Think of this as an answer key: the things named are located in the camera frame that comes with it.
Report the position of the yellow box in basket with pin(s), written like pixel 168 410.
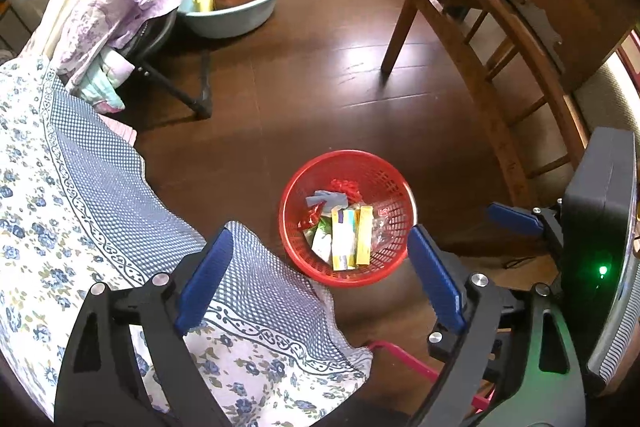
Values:
pixel 364 235

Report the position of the light blue wash basin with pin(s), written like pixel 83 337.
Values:
pixel 226 23

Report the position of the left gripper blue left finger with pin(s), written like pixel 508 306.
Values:
pixel 197 278

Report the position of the red plastic trash basket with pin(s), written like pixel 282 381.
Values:
pixel 318 217

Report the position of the blue floral bed sheet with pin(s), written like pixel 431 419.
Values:
pixel 76 210

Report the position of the wooden chair with cushion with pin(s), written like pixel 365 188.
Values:
pixel 542 74

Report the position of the black folding stool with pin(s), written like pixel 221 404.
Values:
pixel 148 52

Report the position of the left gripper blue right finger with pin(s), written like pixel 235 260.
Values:
pixel 440 275

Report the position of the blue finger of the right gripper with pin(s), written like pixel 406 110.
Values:
pixel 514 219

